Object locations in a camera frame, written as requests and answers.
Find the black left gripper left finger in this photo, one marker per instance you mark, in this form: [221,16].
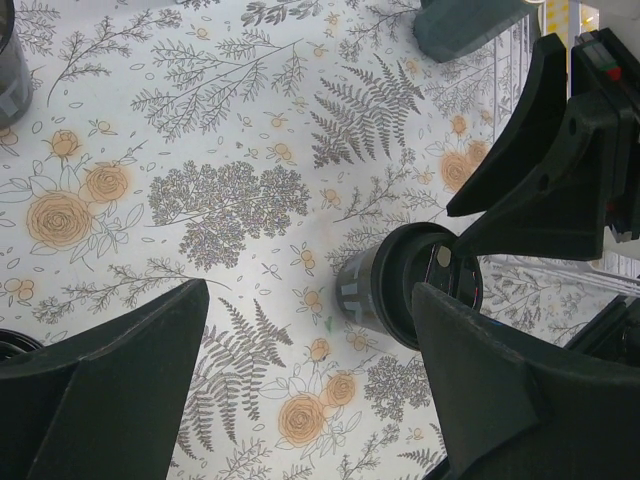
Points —
[106,403]

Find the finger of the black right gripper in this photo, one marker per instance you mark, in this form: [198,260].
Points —
[555,211]
[529,133]

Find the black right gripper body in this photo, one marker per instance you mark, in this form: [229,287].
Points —
[604,70]

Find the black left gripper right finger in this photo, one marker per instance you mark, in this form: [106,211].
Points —
[525,400]

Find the dark takeout coffee cup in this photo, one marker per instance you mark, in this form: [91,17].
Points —
[354,292]

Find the clear plastic dish rack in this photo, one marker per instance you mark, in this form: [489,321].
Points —
[562,180]

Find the blue-grey ceramic mug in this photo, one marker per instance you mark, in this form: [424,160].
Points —
[447,30]

